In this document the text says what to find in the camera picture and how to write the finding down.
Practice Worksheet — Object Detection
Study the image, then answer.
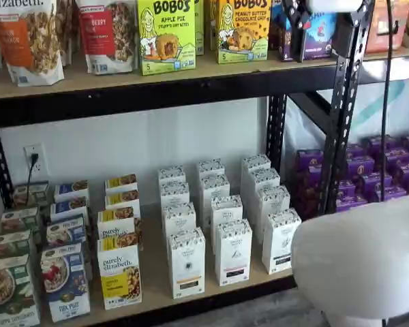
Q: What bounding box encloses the white wall outlet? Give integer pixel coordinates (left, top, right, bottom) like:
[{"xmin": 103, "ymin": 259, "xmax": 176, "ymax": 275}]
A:
[{"xmin": 22, "ymin": 143, "xmax": 46, "ymax": 175}]

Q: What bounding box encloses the orange snack box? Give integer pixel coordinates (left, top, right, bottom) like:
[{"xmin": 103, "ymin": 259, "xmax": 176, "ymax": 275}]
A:
[{"xmin": 363, "ymin": 0, "xmax": 409, "ymax": 55}]

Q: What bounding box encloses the white box dark strip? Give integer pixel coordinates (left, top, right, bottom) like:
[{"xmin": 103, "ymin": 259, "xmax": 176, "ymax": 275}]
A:
[
  {"xmin": 248, "ymin": 168, "xmax": 282, "ymax": 191},
  {"xmin": 261, "ymin": 207, "xmax": 302, "ymax": 275},
  {"xmin": 241, "ymin": 154, "xmax": 272, "ymax": 174},
  {"xmin": 256, "ymin": 185, "xmax": 291, "ymax": 219}
]

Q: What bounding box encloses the green cereal box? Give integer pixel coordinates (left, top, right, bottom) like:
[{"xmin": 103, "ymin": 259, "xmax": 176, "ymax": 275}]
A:
[
  {"xmin": 0, "ymin": 206, "xmax": 42, "ymax": 236},
  {"xmin": 12, "ymin": 182, "xmax": 50, "ymax": 208},
  {"xmin": 0, "ymin": 253, "xmax": 42, "ymax": 327},
  {"xmin": 0, "ymin": 230, "xmax": 33, "ymax": 263}
]

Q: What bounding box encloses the blue cereal box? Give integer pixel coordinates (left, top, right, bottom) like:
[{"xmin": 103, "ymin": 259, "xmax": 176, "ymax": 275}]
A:
[
  {"xmin": 46, "ymin": 214, "xmax": 87, "ymax": 247},
  {"xmin": 53, "ymin": 180, "xmax": 89, "ymax": 202},
  {"xmin": 40, "ymin": 242, "xmax": 91, "ymax": 323},
  {"xmin": 50, "ymin": 196, "xmax": 89, "ymax": 219}
]

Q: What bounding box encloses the orange label granola bag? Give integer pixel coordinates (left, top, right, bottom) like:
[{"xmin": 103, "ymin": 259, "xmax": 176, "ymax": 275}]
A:
[
  {"xmin": 56, "ymin": 0, "xmax": 81, "ymax": 67},
  {"xmin": 0, "ymin": 0, "xmax": 66, "ymax": 87}
]

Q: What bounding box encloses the white yellow purely elizabeth box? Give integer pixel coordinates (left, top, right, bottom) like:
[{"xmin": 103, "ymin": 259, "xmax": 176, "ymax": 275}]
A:
[
  {"xmin": 104, "ymin": 189, "xmax": 141, "ymax": 211},
  {"xmin": 104, "ymin": 173, "xmax": 139, "ymax": 192},
  {"xmin": 98, "ymin": 234, "xmax": 143, "ymax": 310},
  {"xmin": 97, "ymin": 206, "xmax": 138, "ymax": 241}
]

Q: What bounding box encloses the yellow Bobo's peanut butter box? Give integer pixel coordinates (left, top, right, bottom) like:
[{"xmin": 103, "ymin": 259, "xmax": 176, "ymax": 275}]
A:
[
  {"xmin": 217, "ymin": 0, "xmax": 271, "ymax": 65},
  {"xmin": 208, "ymin": 0, "xmax": 222, "ymax": 52}
]

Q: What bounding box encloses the red label granola bag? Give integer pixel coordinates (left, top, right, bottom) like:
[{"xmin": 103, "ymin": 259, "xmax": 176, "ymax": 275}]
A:
[{"xmin": 76, "ymin": 0, "xmax": 140, "ymax": 75}]

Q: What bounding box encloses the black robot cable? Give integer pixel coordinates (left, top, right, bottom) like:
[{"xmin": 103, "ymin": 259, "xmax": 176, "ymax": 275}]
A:
[{"xmin": 380, "ymin": 0, "xmax": 395, "ymax": 327}]

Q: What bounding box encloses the particle board shelf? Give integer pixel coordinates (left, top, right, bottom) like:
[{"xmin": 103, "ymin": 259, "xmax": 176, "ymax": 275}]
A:
[
  {"xmin": 37, "ymin": 200, "xmax": 296, "ymax": 324},
  {"xmin": 361, "ymin": 46, "xmax": 409, "ymax": 64},
  {"xmin": 0, "ymin": 47, "xmax": 340, "ymax": 102}
]

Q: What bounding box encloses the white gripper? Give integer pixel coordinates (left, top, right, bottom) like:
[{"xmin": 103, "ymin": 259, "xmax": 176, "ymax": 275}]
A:
[{"xmin": 282, "ymin": 0, "xmax": 362, "ymax": 63}]

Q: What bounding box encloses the black metal shelf rack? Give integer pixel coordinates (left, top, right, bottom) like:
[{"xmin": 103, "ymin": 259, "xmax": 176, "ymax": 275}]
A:
[
  {"xmin": 0, "ymin": 0, "xmax": 378, "ymax": 327},
  {"xmin": 288, "ymin": 90, "xmax": 333, "ymax": 136}
]

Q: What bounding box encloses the green Bobo's apple pie box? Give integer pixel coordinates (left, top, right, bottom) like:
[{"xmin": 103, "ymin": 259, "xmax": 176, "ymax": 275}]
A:
[
  {"xmin": 194, "ymin": 0, "xmax": 206, "ymax": 57},
  {"xmin": 137, "ymin": 0, "xmax": 198, "ymax": 76}
]

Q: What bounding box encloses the black power plug cord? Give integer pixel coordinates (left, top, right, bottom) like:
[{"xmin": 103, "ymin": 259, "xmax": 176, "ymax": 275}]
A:
[{"xmin": 25, "ymin": 153, "xmax": 40, "ymax": 207}]

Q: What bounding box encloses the blue purple Zbar box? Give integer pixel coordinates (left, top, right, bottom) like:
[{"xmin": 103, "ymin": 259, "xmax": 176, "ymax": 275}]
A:
[{"xmin": 270, "ymin": 0, "xmax": 339, "ymax": 63}]

